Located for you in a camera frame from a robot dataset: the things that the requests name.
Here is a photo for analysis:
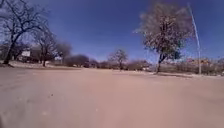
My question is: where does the small pale bare tree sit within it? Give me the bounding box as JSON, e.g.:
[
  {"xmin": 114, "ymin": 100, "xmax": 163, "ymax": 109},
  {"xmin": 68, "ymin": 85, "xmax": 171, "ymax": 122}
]
[{"xmin": 108, "ymin": 49, "xmax": 129, "ymax": 71}]

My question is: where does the reddish dirt ground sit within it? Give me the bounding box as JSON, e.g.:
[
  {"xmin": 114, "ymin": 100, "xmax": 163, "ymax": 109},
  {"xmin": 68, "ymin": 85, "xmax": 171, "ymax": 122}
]
[{"xmin": 0, "ymin": 61, "xmax": 224, "ymax": 128}]

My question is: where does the row of distant trees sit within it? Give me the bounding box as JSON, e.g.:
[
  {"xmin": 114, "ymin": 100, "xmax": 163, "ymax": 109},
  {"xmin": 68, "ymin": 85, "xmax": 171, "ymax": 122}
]
[{"xmin": 0, "ymin": 39, "xmax": 224, "ymax": 76}]

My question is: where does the large leafy tree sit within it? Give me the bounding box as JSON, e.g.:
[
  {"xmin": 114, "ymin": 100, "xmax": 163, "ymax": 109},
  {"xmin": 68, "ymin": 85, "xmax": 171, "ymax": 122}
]
[{"xmin": 134, "ymin": 3, "xmax": 195, "ymax": 74}]

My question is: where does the pale building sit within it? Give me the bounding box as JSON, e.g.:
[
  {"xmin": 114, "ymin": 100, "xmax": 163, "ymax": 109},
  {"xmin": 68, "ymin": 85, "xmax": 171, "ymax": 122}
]
[{"xmin": 18, "ymin": 49, "xmax": 34, "ymax": 63}]

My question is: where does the tall thin pole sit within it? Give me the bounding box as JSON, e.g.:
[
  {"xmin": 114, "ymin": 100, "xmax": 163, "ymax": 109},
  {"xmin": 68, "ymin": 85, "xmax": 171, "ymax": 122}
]
[{"xmin": 186, "ymin": 2, "xmax": 203, "ymax": 76}]

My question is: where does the large bare dark tree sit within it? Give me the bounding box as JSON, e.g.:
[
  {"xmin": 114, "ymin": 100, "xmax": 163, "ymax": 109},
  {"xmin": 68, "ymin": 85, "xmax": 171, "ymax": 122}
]
[{"xmin": 0, "ymin": 0, "xmax": 48, "ymax": 66}]

